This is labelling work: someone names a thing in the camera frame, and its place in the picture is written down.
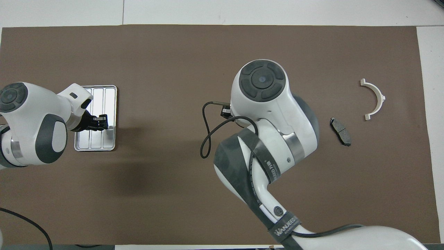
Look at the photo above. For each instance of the white semicircular bracket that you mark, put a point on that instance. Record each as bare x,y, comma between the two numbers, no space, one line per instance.
381,99

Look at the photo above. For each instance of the silver metal tray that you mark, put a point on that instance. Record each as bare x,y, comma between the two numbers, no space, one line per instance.
109,100

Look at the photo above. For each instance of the brown table mat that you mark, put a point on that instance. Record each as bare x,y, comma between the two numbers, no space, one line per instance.
156,52

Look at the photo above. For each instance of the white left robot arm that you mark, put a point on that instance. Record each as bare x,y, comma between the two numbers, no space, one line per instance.
34,114

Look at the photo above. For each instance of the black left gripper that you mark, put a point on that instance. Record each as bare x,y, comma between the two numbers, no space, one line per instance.
88,124

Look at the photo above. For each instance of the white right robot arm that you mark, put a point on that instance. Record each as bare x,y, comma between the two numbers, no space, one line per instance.
277,121

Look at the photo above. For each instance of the elongated dark grey brake pad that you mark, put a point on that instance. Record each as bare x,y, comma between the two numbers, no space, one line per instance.
340,131

